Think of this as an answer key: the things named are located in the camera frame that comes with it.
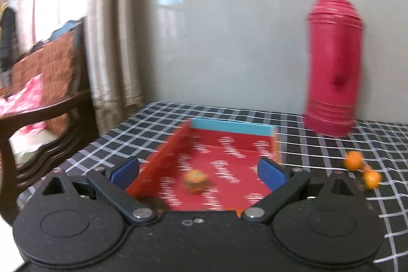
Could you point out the green and red cardboard box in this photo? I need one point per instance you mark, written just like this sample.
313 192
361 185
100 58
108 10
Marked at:
223 160

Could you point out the small yellow-orange citrus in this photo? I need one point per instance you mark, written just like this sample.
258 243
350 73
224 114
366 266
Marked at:
366 168

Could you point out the beige curtain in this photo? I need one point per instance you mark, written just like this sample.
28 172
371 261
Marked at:
111 36

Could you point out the red thermos flask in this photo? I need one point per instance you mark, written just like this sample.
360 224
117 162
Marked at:
334 68

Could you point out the dark wooden woven-back chair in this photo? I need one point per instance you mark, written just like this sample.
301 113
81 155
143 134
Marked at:
51 61

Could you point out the black white checkered tablecloth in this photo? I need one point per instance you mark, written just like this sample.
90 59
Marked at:
318 144

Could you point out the dark hanging garment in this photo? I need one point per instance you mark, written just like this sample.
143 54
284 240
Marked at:
8 33

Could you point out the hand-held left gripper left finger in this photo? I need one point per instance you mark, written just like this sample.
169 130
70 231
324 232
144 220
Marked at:
126 170

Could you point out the medium orange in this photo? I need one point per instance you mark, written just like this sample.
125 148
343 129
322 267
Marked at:
353 160

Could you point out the pink plastic bag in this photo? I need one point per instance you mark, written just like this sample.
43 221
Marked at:
28 93

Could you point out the large orange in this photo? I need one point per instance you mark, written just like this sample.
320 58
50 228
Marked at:
372 179

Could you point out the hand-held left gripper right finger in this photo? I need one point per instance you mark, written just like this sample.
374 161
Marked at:
271 174

